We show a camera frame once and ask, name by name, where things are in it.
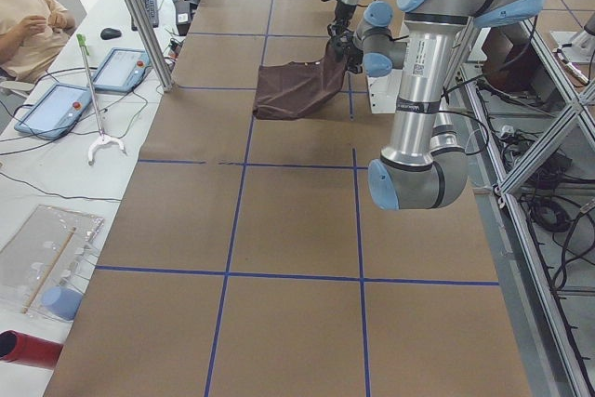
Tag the teach pendant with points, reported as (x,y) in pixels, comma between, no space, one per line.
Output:
(55,113)
(121,70)

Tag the brown t-shirt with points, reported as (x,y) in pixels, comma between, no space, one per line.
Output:
(297,89)

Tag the aluminium frame post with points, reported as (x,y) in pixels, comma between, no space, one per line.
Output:
(149,40)

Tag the upper teach pendant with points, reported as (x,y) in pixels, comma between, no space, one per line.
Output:
(121,70)

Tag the wooden dowel stick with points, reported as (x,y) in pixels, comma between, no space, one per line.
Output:
(45,273)

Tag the black keyboard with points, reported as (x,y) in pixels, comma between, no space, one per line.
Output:
(151,8)

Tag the black computer mouse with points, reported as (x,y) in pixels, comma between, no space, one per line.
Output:
(110,33)

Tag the red bottle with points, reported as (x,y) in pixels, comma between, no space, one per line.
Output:
(24,349)

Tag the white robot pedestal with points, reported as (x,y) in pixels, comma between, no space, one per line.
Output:
(383,92)

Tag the metal grabber tongs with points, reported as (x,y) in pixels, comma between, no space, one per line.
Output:
(103,139)

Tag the blue plastic cup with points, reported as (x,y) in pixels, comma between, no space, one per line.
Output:
(62,301)

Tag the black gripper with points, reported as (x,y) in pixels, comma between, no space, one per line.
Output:
(344,9)
(349,44)

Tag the seated person beige shirt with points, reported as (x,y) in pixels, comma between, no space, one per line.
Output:
(33,33)

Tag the lower teach pendant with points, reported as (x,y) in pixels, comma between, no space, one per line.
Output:
(55,113)

